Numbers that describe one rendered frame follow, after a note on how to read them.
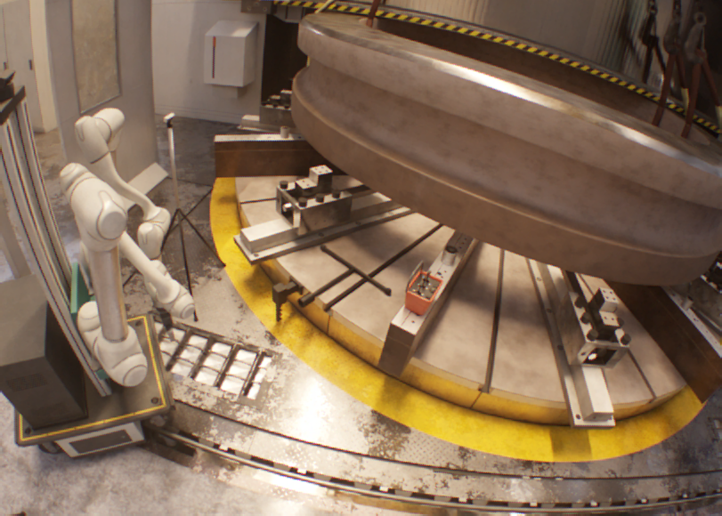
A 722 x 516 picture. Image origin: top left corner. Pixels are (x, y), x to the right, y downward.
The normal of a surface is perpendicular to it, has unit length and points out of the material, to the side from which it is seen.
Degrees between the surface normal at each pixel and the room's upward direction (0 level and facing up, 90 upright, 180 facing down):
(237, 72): 90
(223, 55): 90
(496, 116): 90
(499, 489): 0
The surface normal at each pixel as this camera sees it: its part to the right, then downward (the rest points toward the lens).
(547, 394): 0.15, -0.79
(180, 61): -0.17, 0.57
